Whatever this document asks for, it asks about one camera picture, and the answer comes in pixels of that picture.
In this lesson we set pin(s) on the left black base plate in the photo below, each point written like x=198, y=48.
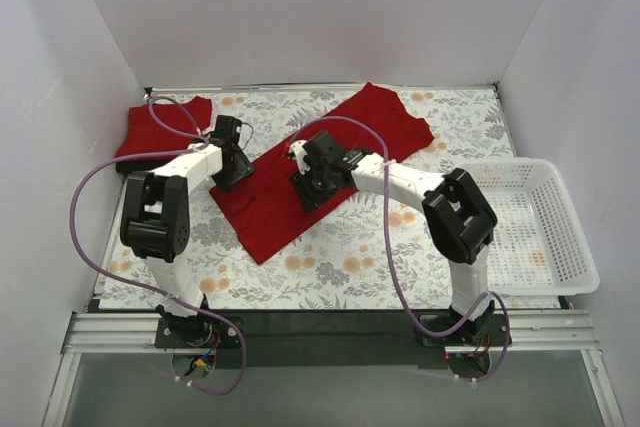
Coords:
x=196, y=332

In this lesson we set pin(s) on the white plastic laundry basket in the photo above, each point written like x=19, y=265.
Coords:
x=539, y=246

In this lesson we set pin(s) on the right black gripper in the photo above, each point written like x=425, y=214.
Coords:
x=310, y=192

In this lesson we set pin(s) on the floral patterned table mat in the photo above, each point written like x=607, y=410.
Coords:
x=340, y=262

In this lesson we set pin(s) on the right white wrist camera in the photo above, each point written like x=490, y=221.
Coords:
x=294, y=150

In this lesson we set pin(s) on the folded red t shirt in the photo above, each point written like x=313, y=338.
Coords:
x=144, y=135

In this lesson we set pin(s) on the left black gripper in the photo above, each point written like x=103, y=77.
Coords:
x=235, y=170

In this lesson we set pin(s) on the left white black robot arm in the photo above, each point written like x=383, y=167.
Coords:
x=155, y=222

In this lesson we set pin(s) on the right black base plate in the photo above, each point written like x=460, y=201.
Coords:
x=487, y=330

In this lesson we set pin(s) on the red t shirt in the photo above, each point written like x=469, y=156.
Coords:
x=277, y=203
x=144, y=135

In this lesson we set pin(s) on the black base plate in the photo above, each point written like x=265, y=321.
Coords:
x=196, y=332
x=487, y=330

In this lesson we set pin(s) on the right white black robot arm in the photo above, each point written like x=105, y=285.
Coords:
x=460, y=220

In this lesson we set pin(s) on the aluminium front rail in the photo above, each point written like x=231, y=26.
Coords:
x=529, y=330

